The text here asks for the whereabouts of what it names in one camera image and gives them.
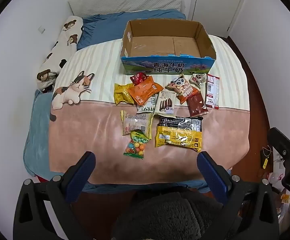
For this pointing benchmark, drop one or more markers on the clear yellow-edged snack packet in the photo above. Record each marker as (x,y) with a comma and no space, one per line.
(134,125)

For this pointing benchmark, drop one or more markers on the panda print snack packet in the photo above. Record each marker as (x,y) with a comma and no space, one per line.
(181,86)

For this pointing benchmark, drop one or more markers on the cat printed blanket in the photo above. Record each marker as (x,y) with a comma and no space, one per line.
(97,135)

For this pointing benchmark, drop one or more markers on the small yellow snack packet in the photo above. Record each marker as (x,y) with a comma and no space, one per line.
(121,95)

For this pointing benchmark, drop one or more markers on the large yellow snack packet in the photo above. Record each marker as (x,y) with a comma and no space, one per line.
(177,140)

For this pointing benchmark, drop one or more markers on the white chocolate stick packet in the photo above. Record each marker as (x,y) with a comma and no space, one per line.
(165,103)

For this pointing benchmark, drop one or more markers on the red white snack packet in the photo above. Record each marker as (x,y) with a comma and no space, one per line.
(212,92)

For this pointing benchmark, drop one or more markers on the small orange item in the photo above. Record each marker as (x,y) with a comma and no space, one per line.
(285,199)

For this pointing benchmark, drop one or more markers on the white green snack packet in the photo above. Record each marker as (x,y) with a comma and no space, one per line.
(148,108)

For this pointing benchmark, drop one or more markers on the dark fuzzy clothing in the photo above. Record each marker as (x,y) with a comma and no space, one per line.
(165,215)

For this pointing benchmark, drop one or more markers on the small white snack packet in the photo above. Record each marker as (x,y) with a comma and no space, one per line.
(198,80)

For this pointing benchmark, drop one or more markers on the orange snack packet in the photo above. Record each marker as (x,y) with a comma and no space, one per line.
(145,90)

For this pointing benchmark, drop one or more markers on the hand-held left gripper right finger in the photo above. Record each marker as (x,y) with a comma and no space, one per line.
(211,177)

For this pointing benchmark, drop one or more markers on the teal blanket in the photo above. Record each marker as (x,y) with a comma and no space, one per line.
(37,130)

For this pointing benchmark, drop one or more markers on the dark red sausage packet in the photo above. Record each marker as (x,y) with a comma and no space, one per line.
(196,105)

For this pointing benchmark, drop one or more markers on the pink white round object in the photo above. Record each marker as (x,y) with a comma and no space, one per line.
(274,179)

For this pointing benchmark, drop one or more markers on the green candy ball packet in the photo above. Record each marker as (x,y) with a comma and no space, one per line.
(136,147)

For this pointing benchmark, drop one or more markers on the yellow hanging tag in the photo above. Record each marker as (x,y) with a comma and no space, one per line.
(265,163)

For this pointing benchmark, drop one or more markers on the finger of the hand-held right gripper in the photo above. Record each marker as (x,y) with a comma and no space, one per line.
(282,142)

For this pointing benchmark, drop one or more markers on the white wall switch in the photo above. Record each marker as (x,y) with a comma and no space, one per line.
(41,29)

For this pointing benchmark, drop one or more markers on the blue pillow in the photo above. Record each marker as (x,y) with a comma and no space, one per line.
(99,27)

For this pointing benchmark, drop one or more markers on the small red snack packet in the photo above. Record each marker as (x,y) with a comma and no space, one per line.
(138,78)

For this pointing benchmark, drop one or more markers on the cardboard box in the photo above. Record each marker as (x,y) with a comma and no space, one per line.
(160,45)

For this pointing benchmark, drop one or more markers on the bear printed pillow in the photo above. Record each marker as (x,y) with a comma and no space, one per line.
(64,42)

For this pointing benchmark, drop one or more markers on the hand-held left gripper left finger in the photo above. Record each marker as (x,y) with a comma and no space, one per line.
(83,177)

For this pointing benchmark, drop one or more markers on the white door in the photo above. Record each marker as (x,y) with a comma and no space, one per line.
(217,2)

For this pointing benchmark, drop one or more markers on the white quilted headboard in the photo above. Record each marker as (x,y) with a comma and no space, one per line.
(124,1)

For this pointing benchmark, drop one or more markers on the black snack packet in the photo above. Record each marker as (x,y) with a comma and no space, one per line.
(180,123)

